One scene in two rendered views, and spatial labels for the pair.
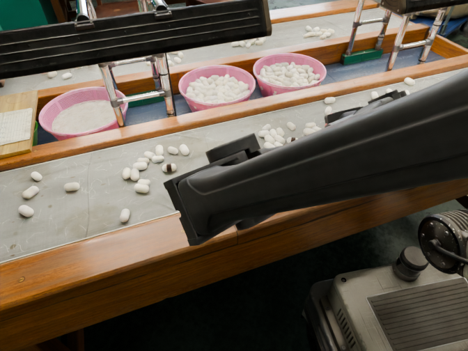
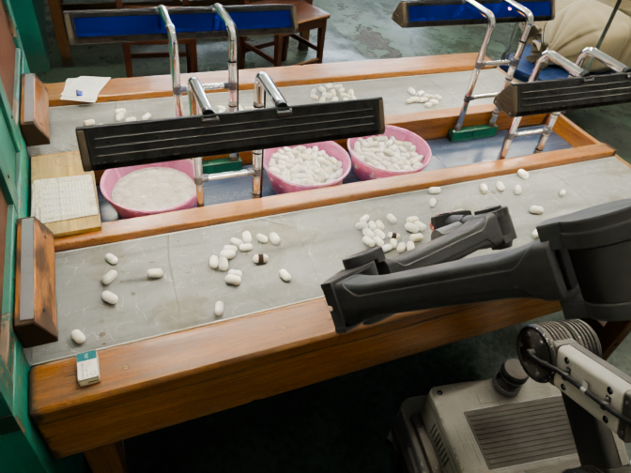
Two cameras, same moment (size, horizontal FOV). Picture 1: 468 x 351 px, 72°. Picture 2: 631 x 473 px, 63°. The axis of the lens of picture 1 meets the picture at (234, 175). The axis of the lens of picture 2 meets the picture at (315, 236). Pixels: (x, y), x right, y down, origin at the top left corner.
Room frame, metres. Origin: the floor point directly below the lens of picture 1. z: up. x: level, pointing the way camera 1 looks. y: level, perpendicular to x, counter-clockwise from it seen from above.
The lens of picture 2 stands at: (-0.25, 0.15, 1.63)
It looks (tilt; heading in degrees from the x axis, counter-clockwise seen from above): 43 degrees down; 353
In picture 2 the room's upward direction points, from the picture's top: 8 degrees clockwise
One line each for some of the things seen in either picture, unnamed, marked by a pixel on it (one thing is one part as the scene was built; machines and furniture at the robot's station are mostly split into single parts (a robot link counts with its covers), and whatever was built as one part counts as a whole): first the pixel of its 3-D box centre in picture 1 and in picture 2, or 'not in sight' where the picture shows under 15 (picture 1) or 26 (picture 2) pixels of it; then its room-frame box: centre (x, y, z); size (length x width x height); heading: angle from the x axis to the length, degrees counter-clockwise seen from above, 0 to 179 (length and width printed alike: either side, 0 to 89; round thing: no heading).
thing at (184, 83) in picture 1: (217, 95); (304, 171); (1.02, 0.05, 0.72); 0.27 x 0.27 x 0.10
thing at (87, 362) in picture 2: not in sight; (87, 367); (0.29, 0.47, 0.77); 0.06 x 0.04 x 0.02; 20
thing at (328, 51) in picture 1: (244, 69); (333, 139); (1.23, -0.05, 0.71); 1.81 x 0.05 x 0.11; 110
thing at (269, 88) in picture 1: (287, 80); (386, 159); (1.11, -0.21, 0.72); 0.27 x 0.27 x 0.10
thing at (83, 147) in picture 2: (125, 34); (243, 126); (0.66, 0.21, 1.08); 0.62 x 0.08 x 0.07; 110
